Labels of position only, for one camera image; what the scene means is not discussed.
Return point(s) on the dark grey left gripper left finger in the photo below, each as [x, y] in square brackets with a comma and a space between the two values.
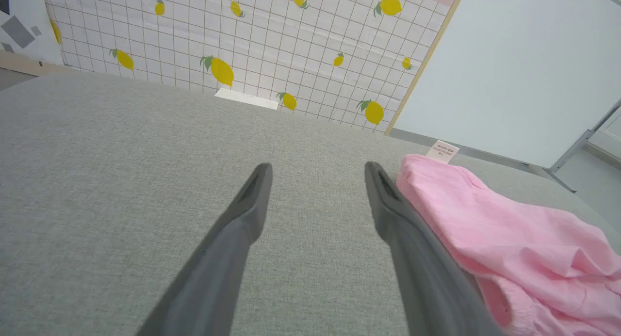
[213, 273]

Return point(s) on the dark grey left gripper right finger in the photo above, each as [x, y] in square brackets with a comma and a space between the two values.
[422, 273]

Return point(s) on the pink garment with white label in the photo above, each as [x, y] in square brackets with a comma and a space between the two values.
[514, 239]

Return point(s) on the white paper sheet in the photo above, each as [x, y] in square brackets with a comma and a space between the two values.
[246, 99]

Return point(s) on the lemon print grid cloth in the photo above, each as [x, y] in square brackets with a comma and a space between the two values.
[271, 40]

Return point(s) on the white cloth with grey shapes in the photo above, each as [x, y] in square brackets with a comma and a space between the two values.
[22, 23]

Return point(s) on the white partition panel with frame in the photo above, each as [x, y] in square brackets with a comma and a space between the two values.
[514, 69]

